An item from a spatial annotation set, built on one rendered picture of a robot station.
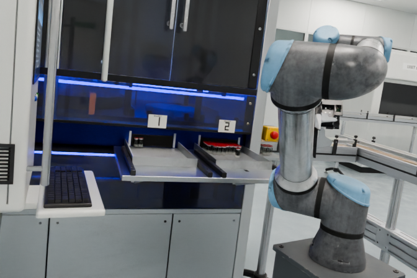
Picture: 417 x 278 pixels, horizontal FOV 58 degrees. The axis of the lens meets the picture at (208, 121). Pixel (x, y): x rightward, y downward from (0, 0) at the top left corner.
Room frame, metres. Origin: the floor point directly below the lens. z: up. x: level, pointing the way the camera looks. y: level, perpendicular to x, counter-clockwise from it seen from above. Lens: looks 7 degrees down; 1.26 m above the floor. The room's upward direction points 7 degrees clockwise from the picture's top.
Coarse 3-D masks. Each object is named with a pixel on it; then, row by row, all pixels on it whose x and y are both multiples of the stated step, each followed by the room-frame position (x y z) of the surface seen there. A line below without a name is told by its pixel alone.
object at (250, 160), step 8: (248, 152) 1.83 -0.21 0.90; (216, 160) 1.52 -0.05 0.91; (224, 160) 1.53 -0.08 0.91; (232, 160) 1.54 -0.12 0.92; (240, 160) 1.71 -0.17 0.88; (248, 160) 1.73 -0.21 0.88; (256, 160) 1.74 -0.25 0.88; (264, 160) 1.66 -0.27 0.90; (232, 168) 1.54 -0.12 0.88; (240, 168) 1.55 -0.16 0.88; (248, 168) 1.56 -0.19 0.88; (256, 168) 1.57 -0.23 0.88; (264, 168) 1.59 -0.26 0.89
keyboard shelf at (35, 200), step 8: (88, 176) 1.44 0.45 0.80; (88, 184) 1.35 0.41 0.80; (96, 184) 1.36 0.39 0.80; (32, 192) 1.21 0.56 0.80; (40, 192) 1.21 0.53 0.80; (96, 192) 1.27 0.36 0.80; (32, 200) 1.14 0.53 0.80; (40, 200) 1.14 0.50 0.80; (96, 200) 1.19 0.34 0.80; (24, 208) 1.12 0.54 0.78; (32, 208) 1.13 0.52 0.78; (40, 208) 1.07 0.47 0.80; (48, 208) 1.08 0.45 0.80; (56, 208) 1.09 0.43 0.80; (64, 208) 1.10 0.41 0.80; (72, 208) 1.10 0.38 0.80; (80, 208) 1.11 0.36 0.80; (88, 208) 1.12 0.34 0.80; (96, 208) 1.12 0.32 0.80; (104, 208) 1.15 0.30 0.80; (40, 216) 1.05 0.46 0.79; (48, 216) 1.06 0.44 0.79; (56, 216) 1.07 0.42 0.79; (64, 216) 1.08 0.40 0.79; (72, 216) 1.09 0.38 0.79; (80, 216) 1.09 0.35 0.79; (88, 216) 1.10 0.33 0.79
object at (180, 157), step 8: (128, 152) 1.54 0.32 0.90; (136, 152) 1.62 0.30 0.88; (144, 152) 1.64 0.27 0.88; (152, 152) 1.66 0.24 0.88; (160, 152) 1.68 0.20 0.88; (168, 152) 1.70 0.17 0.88; (176, 152) 1.72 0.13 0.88; (184, 152) 1.68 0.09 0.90; (136, 160) 1.41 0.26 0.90; (144, 160) 1.42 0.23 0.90; (152, 160) 1.43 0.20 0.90; (160, 160) 1.44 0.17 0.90; (168, 160) 1.45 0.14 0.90; (176, 160) 1.46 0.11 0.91; (184, 160) 1.47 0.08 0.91; (192, 160) 1.48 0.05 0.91
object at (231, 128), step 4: (220, 120) 1.79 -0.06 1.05; (224, 120) 1.80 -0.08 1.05; (228, 120) 1.80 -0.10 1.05; (232, 120) 1.81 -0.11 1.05; (220, 124) 1.79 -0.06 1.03; (224, 124) 1.80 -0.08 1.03; (232, 124) 1.81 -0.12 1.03; (220, 128) 1.79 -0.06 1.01; (224, 128) 1.80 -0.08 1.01; (228, 128) 1.80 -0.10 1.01; (232, 128) 1.81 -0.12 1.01; (228, 132) 1.81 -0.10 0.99; (232, 132) 1.81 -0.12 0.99
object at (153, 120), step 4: (148, 116) 1.68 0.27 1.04; (152, 116) 1.69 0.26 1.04; (156, 116) 1.69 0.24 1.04; (160, 116) 1.70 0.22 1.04; (164, 116) 1.70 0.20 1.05; (148, 120) 1.68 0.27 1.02; (152, 120) 1.69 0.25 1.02; (156, 120) 1.69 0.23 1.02; (160, 120) 1.70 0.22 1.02; (164, 120) 1.70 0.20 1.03; (148, 124) 1.68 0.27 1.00; (152, 124) 1.69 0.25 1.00; (156, 124) 1.69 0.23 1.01; (160, 124) 1.70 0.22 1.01; (164, 124) 1.71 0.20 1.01
